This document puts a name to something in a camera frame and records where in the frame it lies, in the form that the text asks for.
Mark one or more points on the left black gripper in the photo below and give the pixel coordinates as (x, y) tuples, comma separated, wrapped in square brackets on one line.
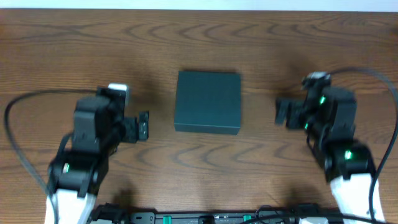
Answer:
[(130, 129)]

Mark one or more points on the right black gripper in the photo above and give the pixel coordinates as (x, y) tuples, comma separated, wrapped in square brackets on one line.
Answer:
[(296, 109)]

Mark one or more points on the dark green box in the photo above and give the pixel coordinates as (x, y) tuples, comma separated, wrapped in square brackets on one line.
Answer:
[(208, 102)]

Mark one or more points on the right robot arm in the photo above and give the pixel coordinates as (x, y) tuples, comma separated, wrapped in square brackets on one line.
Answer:
[(327, 116)]

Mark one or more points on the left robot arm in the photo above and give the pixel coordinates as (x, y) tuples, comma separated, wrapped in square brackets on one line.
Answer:
[(82, 160)]

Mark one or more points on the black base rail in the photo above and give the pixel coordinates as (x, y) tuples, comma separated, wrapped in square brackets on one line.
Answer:
[(114, 214)]

